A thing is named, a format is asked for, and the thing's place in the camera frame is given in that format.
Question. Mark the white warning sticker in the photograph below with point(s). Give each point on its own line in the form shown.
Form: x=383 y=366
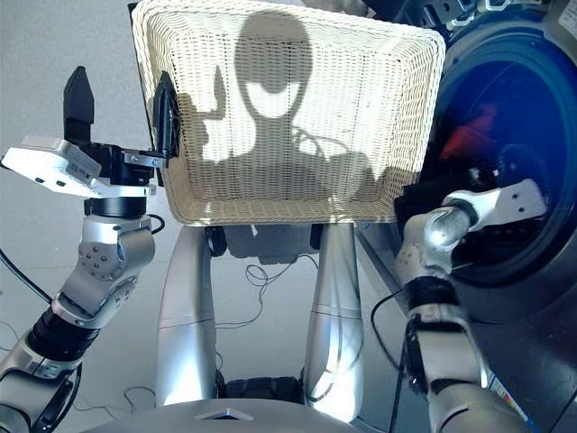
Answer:
x=569 y=13

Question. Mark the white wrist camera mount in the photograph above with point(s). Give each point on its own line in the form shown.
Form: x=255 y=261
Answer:
x=509 y=203
x=45 y=164

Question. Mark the pale woven laundry basket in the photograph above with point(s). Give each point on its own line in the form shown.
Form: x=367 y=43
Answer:
x=360 y=90

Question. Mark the white door hinge brackets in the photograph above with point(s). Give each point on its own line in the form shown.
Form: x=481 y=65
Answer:
x=496 y=9

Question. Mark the silver robot leg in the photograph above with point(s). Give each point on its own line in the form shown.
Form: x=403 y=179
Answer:
x=333 y=325
x=187 y=315

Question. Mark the silver robot torso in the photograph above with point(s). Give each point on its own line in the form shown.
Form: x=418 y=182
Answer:
x=203 y=419

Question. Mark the blue energy label sticker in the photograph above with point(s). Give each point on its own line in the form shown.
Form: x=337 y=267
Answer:
x=507 y=397

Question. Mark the black robot pelvis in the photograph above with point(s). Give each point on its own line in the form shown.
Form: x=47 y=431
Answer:
x=261 y=390

